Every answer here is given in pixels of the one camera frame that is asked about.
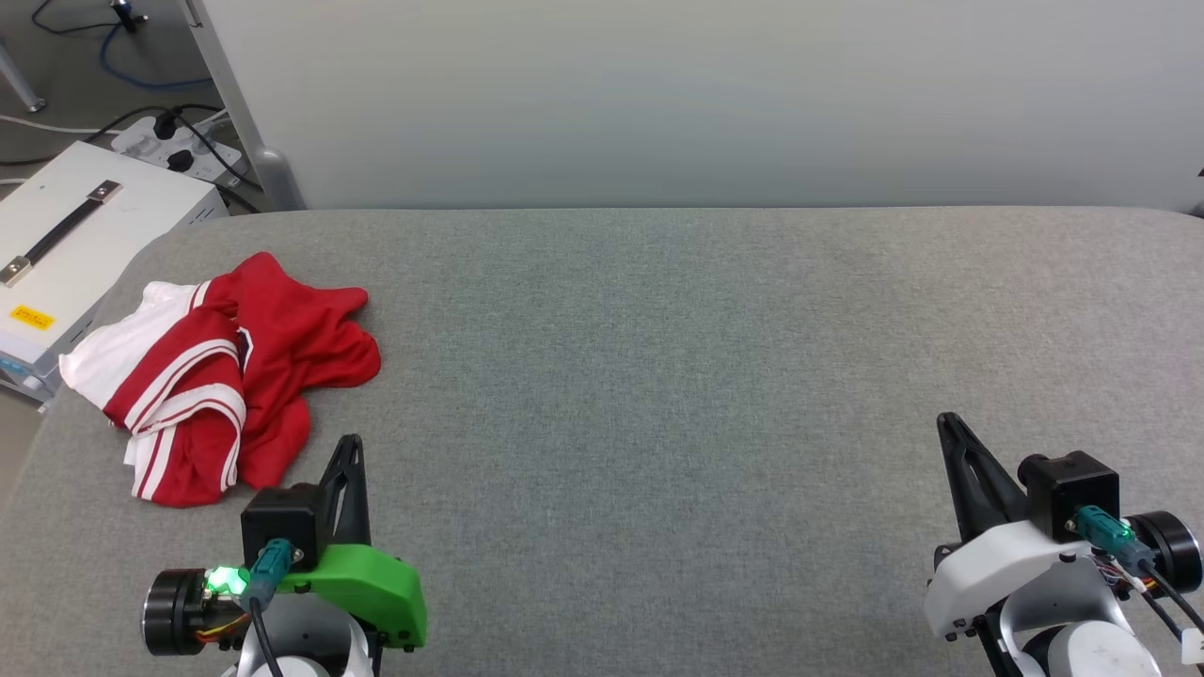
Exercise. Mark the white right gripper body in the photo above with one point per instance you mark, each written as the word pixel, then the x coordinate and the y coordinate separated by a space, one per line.
pixel 997 574

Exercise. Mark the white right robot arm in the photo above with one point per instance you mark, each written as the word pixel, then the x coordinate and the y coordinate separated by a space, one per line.
pixel 1082 649

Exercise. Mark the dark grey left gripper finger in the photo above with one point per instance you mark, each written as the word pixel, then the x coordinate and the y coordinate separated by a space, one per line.
pixel 350 489

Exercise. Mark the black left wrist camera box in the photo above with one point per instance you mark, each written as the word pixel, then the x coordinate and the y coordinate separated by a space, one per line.
pixel 277 517

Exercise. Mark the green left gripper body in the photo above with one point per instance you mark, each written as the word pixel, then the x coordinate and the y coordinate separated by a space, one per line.
pixel 376 588

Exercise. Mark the white power strip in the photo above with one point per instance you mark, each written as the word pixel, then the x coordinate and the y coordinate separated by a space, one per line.
pixel 150 141

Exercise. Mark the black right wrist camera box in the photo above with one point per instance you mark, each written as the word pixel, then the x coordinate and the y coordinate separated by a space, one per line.
pixel 1068 489

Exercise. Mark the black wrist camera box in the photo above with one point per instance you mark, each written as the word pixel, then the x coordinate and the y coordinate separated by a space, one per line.
pixel 277 517
pixel 1068 489

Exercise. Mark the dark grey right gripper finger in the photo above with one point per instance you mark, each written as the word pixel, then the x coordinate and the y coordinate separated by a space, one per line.
pixel 978 489

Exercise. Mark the grey metal partition post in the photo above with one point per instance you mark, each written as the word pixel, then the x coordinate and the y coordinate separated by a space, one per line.
pixel 240 103

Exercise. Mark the red and white shirt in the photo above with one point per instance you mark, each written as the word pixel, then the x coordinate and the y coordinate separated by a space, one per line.
pixel 282 348

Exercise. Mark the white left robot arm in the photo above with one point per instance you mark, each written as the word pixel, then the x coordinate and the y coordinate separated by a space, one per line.
pixel 306 649

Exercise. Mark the grey metal furniture leg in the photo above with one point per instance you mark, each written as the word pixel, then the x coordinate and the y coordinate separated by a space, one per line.
pixel 19 85

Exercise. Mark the white metal equipment box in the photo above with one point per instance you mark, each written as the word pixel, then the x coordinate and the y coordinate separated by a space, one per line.
pixel 94 226

